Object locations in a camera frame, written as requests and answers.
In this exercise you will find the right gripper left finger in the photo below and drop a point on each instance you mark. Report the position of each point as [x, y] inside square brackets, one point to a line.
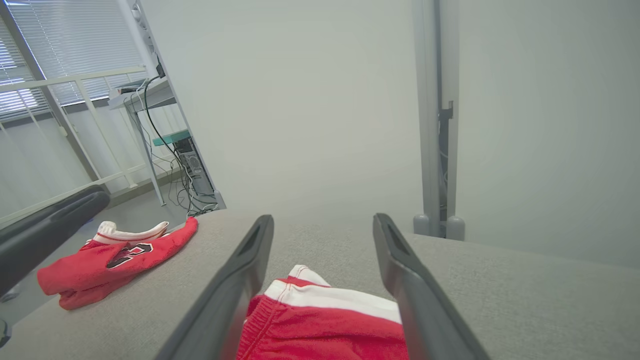
[225, 300]

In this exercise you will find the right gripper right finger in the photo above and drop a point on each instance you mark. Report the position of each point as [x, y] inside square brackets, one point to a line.
[425, 310]

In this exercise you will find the red shorts with white trim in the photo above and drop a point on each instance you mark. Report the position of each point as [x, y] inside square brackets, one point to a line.
[320, 330]

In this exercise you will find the red t-shirt with letter print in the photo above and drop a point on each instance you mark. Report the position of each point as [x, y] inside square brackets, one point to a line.
[90, 275]

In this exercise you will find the grey computer tower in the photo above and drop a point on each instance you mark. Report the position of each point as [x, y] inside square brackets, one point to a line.
[192, 167]

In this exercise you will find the teal flat box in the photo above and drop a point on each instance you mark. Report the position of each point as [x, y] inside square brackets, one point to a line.
[172, 137]

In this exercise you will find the white metal railing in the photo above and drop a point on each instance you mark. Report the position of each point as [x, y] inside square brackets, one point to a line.
[50, 80]

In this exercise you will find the white window blinds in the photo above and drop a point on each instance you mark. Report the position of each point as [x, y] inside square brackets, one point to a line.
[75, 40]

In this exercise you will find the grey vertical partition frame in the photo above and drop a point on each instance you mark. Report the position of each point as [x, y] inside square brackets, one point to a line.
[425, 100]

